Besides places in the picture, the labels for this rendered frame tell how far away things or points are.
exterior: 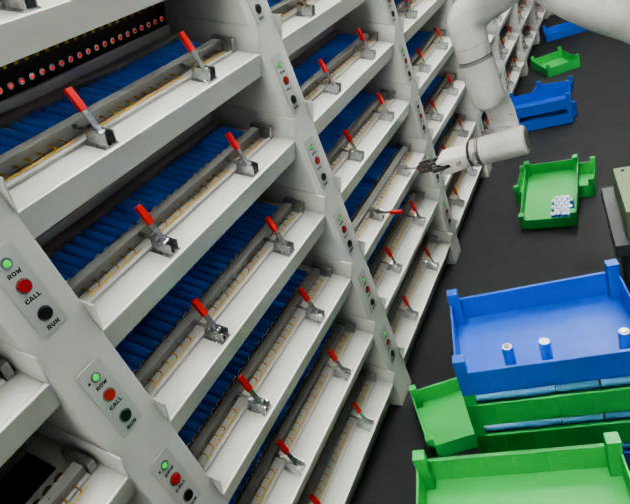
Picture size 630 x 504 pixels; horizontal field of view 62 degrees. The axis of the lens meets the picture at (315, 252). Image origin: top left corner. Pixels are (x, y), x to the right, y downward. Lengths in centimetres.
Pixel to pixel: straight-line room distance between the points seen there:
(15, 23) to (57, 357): 42
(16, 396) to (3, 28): 45
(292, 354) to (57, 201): 61
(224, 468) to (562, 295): 70
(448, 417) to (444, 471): 63
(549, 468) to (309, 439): 53
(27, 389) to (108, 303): 16
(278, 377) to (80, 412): 47
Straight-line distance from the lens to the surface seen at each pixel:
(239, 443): 105
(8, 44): 79
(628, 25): 155
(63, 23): 84
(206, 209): 97
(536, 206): 229
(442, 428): 155
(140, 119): 90
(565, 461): 94
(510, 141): 159
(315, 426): 127
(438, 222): 202
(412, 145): 188
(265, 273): 108
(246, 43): 114
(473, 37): 151
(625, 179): 171
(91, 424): 80
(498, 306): 109
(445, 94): 234
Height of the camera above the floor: 119
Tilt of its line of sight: 28 degrees down
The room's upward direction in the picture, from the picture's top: 23 degrees counter-clockwise
